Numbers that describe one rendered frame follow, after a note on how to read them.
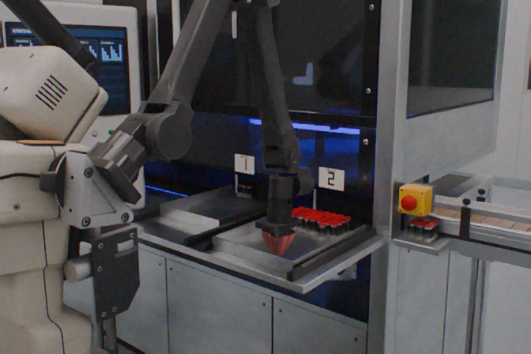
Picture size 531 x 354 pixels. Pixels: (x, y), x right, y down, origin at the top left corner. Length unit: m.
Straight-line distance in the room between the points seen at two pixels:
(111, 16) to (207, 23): 0.97
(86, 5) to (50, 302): 1.11
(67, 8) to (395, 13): 1.05
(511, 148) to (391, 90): 4.74
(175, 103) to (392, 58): 0.69
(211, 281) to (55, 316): 1.00
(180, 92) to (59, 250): 0.36
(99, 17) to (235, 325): 1.19
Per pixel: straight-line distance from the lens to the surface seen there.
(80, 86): 0.95
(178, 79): 0.90
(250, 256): 1.26
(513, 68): 6.02
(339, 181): 1.50
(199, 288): 2.03
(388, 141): 1.40
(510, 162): 6.10
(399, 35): 1.38
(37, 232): 0.97
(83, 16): 1.86
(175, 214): 1.60
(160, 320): 2.29
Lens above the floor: 1.36
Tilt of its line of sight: 11 degrees down
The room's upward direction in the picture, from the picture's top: straight up
